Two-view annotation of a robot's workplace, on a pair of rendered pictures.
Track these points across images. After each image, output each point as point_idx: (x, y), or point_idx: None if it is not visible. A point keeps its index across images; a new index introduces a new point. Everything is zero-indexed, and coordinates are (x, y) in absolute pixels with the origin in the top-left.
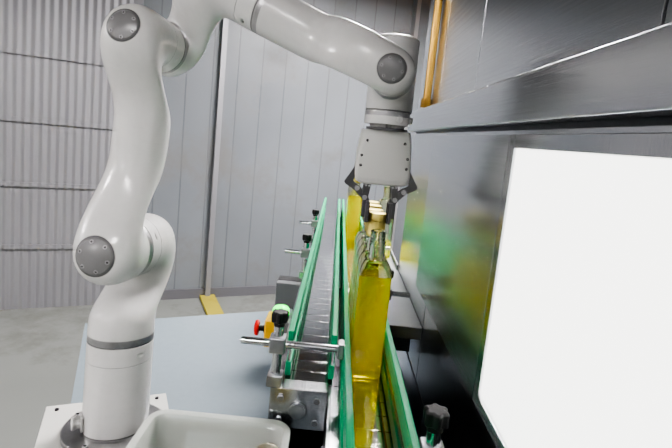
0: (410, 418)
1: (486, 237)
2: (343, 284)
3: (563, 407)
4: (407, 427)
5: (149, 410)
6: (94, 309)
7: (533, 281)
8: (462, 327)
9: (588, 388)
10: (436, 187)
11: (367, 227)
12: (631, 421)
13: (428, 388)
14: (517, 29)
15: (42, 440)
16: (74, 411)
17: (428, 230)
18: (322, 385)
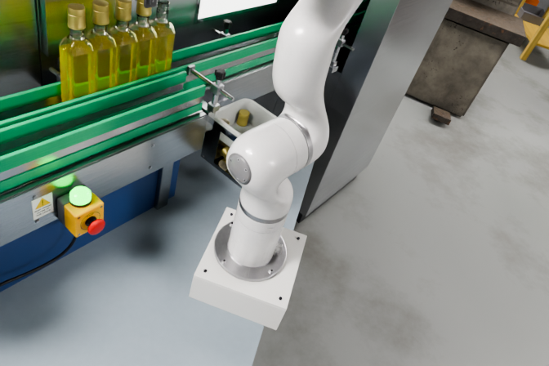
0: (218, 39)
1: None
2: (85, 99)
3: None
4: (223, 39)
5: (222, 250)
6: (291, 189)
7: None
8: (176, 9)
9: None
10: None
11: (150, 10)
12: None
13: None
14: None
15: (295, 265)
16: (269, 288)
17: None
18: None
